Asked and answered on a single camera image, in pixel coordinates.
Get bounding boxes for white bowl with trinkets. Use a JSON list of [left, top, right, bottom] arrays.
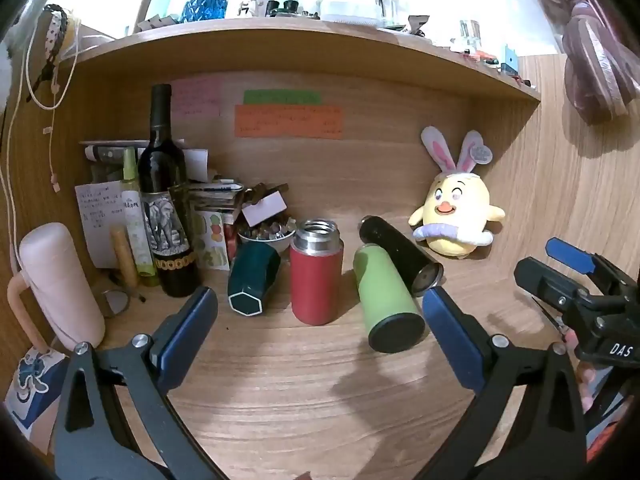
[[238, 216, 297, 254]]

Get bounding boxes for black thermos bottle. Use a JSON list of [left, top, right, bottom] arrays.
[[358, 216, 444, 297]]

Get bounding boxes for tan wooden stick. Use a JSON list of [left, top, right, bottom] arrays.
[[110, 224, 139, 289]]

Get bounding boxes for blue white patterned box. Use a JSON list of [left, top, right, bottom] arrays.
[[4, 347, 68, 455]]

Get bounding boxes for green thermos bottle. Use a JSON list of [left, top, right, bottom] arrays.
[[352, 244, 425, 353]]

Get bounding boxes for wooden shelf board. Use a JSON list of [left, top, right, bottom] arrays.
[[66, 18, 540, 102]]

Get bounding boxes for orange paper note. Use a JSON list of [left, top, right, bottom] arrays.
[[234, 104, 344, 140]]

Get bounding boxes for person's right hand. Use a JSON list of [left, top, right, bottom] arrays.
[[564, 330, 596, 412]]

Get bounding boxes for round metal lid ring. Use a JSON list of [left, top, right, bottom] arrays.
[[102, 287, 132, 319]]

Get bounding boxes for small white card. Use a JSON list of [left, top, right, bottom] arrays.
[[242, 191, 288, 226]]

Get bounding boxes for dark green hexagonal cup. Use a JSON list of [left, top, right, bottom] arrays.
[[227, 242, 281, 318]]

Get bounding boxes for pink striped curtain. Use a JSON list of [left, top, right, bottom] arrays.
[[537, 0, 639, 126]]

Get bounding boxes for yellow chick plush toy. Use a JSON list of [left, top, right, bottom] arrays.
[[408, 126, 506, 259]]

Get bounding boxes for green paper note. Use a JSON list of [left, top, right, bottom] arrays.
[[243, 89, 322, 105]]

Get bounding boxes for white handwritten paper note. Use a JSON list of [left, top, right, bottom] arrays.
[[75, 181, 124, 269]]

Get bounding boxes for blue glass jar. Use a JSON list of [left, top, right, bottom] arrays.
[[180, 0, 228, 23]]

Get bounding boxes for macaron printed card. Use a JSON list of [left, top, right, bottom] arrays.
[[192, 210, 230, 271]]

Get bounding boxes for dark wine bottle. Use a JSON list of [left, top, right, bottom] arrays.
[[138, 84, 201, 298]]

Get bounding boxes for red thermos cup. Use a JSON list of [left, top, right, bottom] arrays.
[[290, 218, 344, 326]]

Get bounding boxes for white hanging cord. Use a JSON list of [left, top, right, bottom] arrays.
[[0, 4, 83, 261]]

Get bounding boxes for pink paper note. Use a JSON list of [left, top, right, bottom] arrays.
[[171, 75, 221, 120]]

